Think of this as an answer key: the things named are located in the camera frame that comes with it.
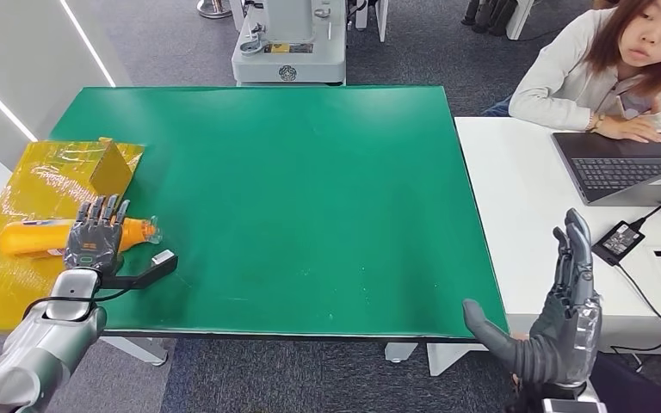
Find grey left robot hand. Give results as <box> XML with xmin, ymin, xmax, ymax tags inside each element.
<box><xmin>63</xmin><ymin>195</ymin><xmax>132</xmax><ymax>274</ymax></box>

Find person's right hand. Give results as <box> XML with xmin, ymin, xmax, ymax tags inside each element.
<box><xmin>592</xmin><ymin>114</ymin><xmax>661</xmax><ymax>144</ymax></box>

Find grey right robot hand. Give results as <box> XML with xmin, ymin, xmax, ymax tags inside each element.
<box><xmin>462</xmin><ymin>207</ymin><xmax>603</xmax><ymax>389</ymax></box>

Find orange plastic bottle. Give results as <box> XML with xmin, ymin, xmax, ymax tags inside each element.
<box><xmin>0</xmin><ymin>215</ymin><xmax>163</xmax><ymax>259</ymax></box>

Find grey laptop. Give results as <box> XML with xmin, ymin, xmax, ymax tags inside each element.
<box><xmin>551</xmin><ymin>132</ymin><xmax>661</xmax><ymax>208</ymax></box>

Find person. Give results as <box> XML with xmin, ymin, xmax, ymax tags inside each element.
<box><xmin>484</xmin><ymin>0</ymin><xmax>661</xmax><ymax>144</ymax></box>

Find yellow taped cardboard box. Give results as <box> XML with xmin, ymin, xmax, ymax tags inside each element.
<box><xmin>0</xmin><ymin>136</ymin><xmax>146</xmax><ymax>336</ymax></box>

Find black seat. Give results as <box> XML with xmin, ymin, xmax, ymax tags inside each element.
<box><xmin>587</xmin><ymin>350</ymin><xmax>661</xmax><ymax>413</ymax></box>

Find black power adapter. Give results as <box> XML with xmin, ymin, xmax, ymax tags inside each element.
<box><xmin>590</xmin><ymin>221</ymin><xmax>647</xmax><ymax>268</ymax></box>

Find white table foot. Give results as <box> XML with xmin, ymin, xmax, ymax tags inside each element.
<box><xmin>384</xmin><ymin>342</ymin><xmax>420</xmax><ymax>365</ymax></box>
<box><xmin>426</xmin><ymin>342</ymin><xmax>483</xmax><ymax>379</ymax></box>
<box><xmin>99</xmin><ymin>336</ymin><xmax>169</xmax><ymax>367</ymax></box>

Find white desk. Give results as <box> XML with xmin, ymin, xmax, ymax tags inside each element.
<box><xmin>454</xmin><ymin>116</ymin><xmax>661</xmax><ymax>357</ymax></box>

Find white furniture leg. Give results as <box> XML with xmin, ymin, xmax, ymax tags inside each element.
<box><xmin>505</xmin><ymin>0</ymin><xmax>537</xmax><ymax>42</ymax></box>

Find black bags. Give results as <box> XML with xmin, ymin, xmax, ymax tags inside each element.
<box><xmin>460</xmin><ymin>0</ymin><xmax>519</xmax><ymax>38</ymax></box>

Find green table mat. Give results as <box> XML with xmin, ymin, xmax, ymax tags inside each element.
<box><xmin>49</xmin><ymin>85</ymin><xmax>510</xmax><ymax>342</ymax></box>

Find chrome round stand base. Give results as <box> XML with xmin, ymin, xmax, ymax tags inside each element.
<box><xmin>196</xmin><ymin>0</ymin><xmax>233</xmax><ymax>20</ymax></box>

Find grey machine base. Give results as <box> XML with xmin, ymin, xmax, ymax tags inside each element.
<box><xmin>231</xmin><ymin>0</ymin><xmax>348</xmax><ymax>88</ymax></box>

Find white upright panel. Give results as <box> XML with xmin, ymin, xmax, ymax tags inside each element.
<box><xmin>355</xmin><ymin>0</ymin><xmax>390</xmax><ymax>45</ymax></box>

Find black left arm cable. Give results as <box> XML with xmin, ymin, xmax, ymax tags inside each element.
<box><xmin>22</xmin><ymin>287</ymin><xmax>132</xmax><ymax>320</ymax></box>

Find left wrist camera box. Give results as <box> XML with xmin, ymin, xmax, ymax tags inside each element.
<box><xmin>101</xmin><ymin>250</ymin><xmax>179</xmax><ymax>291</ymax></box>

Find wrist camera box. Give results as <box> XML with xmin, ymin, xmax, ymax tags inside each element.
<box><xmin>541</xmin><ymin>398</ymin><xmax>608</xmax><ymax>413</ymax></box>
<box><xmin>101</xmin><ymin>250</ymin><xmax>179</xmax><ymax>291</ymax></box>

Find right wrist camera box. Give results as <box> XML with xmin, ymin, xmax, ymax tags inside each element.
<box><xmin>541</xmin><ymin>398</ymin><xmax>608</xmax><ymax>413</ymax></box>

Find black adapter mains cable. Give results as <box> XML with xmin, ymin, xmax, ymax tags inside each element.
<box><xmin>609</xmin><ymin>262</ymin><xmax>661</xmax><ymax>372</ymax></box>

